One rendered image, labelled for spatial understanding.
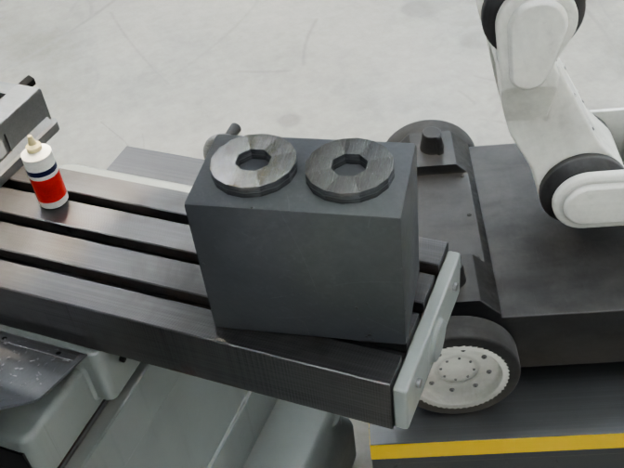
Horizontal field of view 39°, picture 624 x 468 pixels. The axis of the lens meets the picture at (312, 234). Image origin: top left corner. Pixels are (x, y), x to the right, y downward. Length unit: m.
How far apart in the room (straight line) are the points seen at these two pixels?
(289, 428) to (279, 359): 0.82
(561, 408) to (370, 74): 1.76
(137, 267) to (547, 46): 0.63
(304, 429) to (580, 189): 0.72
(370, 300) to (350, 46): 2.36
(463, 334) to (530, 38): 0.45
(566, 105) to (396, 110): 1.51
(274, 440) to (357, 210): 0.99
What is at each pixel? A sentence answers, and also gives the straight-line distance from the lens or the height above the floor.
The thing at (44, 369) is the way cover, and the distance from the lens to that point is 1.14.
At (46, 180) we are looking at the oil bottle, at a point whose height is 0.95.
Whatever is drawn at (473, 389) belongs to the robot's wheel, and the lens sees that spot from 1.52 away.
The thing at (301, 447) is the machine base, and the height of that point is 0.20.
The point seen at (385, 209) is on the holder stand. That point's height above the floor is 1.09.
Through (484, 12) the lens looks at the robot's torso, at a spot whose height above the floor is 1.02.
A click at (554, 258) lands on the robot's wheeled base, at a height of 0.57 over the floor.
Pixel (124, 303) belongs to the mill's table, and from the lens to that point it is 1.08.
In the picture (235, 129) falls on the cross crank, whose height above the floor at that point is 0.66.
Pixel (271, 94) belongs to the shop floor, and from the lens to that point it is 3.03.
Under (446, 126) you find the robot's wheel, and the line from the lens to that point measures 1.81.
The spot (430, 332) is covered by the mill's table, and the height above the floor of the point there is 0.89.
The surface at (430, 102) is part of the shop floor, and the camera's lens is 2.92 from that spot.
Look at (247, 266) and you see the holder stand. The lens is 0.93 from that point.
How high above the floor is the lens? 1.65
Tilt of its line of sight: 42 degrees down
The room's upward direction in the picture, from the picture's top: 8 degrees counter-clockwise
